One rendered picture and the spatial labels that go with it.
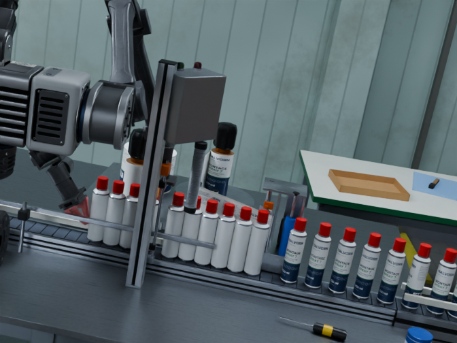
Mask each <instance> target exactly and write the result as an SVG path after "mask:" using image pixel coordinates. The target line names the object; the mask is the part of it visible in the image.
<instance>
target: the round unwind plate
mask: <svg viewBox="0 0 457 343"><path fill-rule="evenodd" d="M188 183H189V181H188V182H183V183H180V184H178V185H177V186H176V188H175V192H176V193H183V194H184V195H185V196H184V201H186V195H187V190H188ZM226 197H228V198H230V199H233V200H235V201H238V202H240V203H243V204H245V205H247V206H250V207H253V206H254V199H253V198H252V196H251V195H249V194H248V193H246V192H245V191H243V190H241V189H238V188H236V187H233V186H230V185H229V186H228V190H227V194H226Z"/></svg>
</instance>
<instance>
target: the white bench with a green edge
mask: <svg viewBox="0 0 457 343"><path fill-rule="evenodd" d="M299 157H300V160H301V164H302V167H303V171H304V172H303V178H302V182H301V184H303V185H307V199H306V202H305V208H306V207H307V203H308V199H309V194H310V195H311V199H312V201H313V202H315V203H317V208H316V210H320V211H324V212H330V213H333V214H340V215H344V216H349V217H353V218H359V219H363V220H368V221H375V222H380V223H388V224H392V225H400V226H404V227H412V228H416V229H424V230H429V231H436V232H440V233H448V234H452V235H457V201H455V200H452V199H447V198H444V197H439V196H436V195H430V194H427V193H422V192H419V191H413V190H412V186H413V173H414V172H418V173H421V174H427V175H430V176H435V177H438V178H444V179H447V180H453V181H456V182H457V176H449V175H445V174H438V173H433V172H429V171H421V170H416V169H409V168H405V167H397V166H393V165H386V164H381V163H374V162H369V161H362V160H358V159H350V158H345V157H338V156H334V155H329V154H322V153H317V152H310V151H306V150H300V151H299ZM329 169H337V170H342V171H347V172H356V173H362V174H371V175H376V176H385V177H391V178H396V179H397V181H398V182H399V183H400V184H401V185H402V186H403V187H404V188H405V190H406V191H407V192H408V193H409V194H410V197H409V201H400V200H395V199H385V198H380V197H370V196H365V195H355V194H350V193H340V192H339V191H338V190H337V188H336V186H335V185H334V184H333V182H332V180H331V179H330V178H329V176H328V173H329Z"/></svg>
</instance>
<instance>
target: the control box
mask: <svg viewBox="0 0 457 343"><path fill-rule="evenodd" d="M225 83H226V76H225V75H223V74H221V73H217V72H214V71H211V70H209V69H206V68H202V70H201V71H197V70H193V69H192V68H184V71H176V72H175V73H174V76H173V84H172V89H171V97H170V102H169V110H168V115H167V124H166V128H165V136H164V140H165V141H167V142H169V143H171V144H174V145H176V144H185V143H191V142H201V141H207V140H214V139H215V138H216V134H217V129H218V122H219V117H220V111H221V106H222V99H223V94H224V87H225Z"/></svg>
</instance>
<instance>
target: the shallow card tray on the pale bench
mask: <svg viewBox="0 0 457 343"><path fill-rule="evenodd" d="M328 176H329V178H330V179H331V180H332V182H333V184H334V185H335V186H336V188H337V190H338V191H339V192H340V193H350V194H355V195H365V196H370V197H380V198H385V199H395V200H400V201H409V197H410V194H409V193H408V192H407V191H406V190H405V188H404V187H403V186H402V185H401V184H400V183H399V182H398V181H397V179H396V178H391V177H385V176H376V175H371V174H362V173H356V172H351V171H342V170H337V169H329V173H328Z"/></svg>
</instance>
